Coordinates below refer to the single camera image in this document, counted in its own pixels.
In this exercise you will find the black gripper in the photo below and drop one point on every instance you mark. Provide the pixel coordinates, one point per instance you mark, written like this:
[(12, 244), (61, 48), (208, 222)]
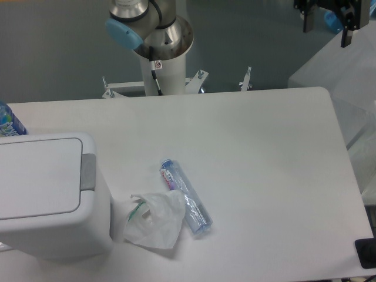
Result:
[(352, 14)]

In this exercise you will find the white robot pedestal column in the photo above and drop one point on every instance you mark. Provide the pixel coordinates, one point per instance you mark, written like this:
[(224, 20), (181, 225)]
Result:
[(167, 75)]

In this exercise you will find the crumpled white plastic bag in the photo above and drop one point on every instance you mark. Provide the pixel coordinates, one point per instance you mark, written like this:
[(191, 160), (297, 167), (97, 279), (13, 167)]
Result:
[(156, 220)]

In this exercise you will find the white trash can body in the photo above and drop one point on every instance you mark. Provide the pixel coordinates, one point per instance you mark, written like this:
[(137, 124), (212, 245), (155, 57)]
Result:
[(86, 231)]

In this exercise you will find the grey lid push button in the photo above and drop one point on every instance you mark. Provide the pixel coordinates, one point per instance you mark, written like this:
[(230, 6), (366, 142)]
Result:
[(88, 172)]

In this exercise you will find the black device at table corner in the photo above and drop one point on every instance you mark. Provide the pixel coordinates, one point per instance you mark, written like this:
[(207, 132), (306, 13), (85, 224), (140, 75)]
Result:
[(366, 252)]

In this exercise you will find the blue object behind gripper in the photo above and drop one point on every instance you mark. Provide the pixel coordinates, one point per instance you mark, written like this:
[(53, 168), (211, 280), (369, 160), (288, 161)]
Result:
[(332, 22)]

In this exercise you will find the white pedestal base frame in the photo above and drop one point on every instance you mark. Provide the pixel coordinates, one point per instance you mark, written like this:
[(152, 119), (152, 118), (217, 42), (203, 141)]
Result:
[(125, 89)]

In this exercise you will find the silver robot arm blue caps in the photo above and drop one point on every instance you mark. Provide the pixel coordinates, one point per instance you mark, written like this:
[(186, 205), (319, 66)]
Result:
[(154, 30)]

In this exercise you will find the white trash can lid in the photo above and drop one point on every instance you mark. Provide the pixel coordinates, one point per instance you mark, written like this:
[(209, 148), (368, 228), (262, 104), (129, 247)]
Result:
[(40, 177)]

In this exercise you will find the translucent white plastic bin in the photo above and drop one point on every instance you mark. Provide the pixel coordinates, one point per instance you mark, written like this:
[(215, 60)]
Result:
[(349, 76)]

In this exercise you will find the metal clamp screw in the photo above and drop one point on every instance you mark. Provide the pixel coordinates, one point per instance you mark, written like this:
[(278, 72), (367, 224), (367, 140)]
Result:
[(245, 84)]

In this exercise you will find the clear plastic water bottle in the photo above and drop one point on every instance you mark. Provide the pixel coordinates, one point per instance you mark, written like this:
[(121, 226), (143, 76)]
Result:
[(197, 216)]

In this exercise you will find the blue labelled bottle at edge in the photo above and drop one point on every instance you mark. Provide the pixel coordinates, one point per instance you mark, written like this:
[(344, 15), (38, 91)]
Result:
[(10, 124)]

